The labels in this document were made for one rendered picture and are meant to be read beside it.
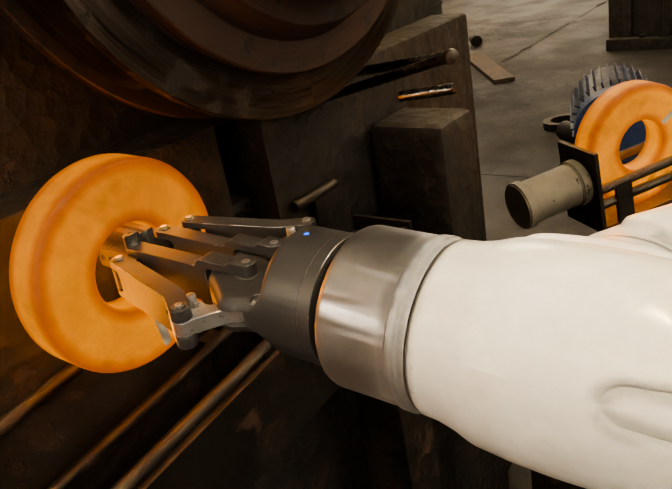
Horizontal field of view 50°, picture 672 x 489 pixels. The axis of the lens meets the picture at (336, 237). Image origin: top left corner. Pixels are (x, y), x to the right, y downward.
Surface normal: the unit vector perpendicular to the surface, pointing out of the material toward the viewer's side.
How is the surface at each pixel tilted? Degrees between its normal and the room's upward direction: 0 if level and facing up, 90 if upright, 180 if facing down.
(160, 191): 92
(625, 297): 23
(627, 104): 90
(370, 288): 42
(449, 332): 58
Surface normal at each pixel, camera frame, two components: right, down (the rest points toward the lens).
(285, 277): -0.50, -0.33
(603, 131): 0.32, 0.33
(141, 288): -0.75, 0.37
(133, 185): 0.81, 0.15
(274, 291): -0.56, -0.09
